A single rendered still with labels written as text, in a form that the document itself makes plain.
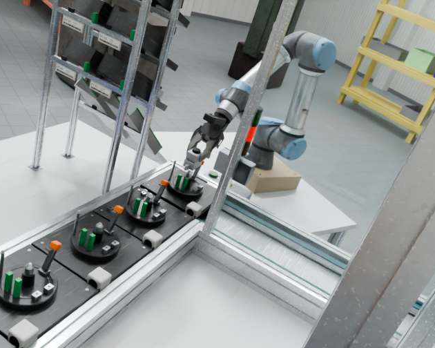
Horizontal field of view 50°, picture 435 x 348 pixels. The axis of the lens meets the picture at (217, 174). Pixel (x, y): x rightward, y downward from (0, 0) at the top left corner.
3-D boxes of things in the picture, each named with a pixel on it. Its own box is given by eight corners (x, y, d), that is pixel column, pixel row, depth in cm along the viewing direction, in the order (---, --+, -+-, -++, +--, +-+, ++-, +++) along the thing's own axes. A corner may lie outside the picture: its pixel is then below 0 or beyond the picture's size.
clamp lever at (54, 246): (44, 266, 115) (56, 239, 114) (50, 271, 114) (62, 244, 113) (34, 268, 111) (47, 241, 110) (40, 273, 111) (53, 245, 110)
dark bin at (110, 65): (141, 97, 181) (150, 80, 180) (164, 111, 175) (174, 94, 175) (94, 70, 156) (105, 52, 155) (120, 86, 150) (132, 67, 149)
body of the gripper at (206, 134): (217, 150, 174) (233, 126, 177) (214, 140, 166) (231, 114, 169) (200, 142, 176) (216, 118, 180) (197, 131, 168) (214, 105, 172)
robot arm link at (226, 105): (237, 105, 171) (219, 96, 173) (231, 114, 169) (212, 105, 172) (239, 115, 177) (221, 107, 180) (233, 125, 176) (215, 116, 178)
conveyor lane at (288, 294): (168, 188, 192) (174, 168, 187) (357, 294, 167) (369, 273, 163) (126, 213, 168) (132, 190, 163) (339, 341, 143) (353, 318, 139)
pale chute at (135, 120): (133, 140, 191) (140, 132, 192) (155, 155, 186) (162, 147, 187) (104, 101, 167) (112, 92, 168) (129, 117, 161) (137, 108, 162)
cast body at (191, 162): (191, 160, 172) (196, 143, 169) (201, 165, 171) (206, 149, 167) (179, 167, 165) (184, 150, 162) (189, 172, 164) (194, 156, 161)
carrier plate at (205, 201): (174, 170, 188) (175, 165, 187) (224, 197, 181) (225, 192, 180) (139, 188, 168) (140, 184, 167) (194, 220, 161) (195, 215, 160)
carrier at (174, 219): (137, 190, 166) (144, 160, 161) (192, 221, 159) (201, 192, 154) (91, 215, 146) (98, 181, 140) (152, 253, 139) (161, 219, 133)
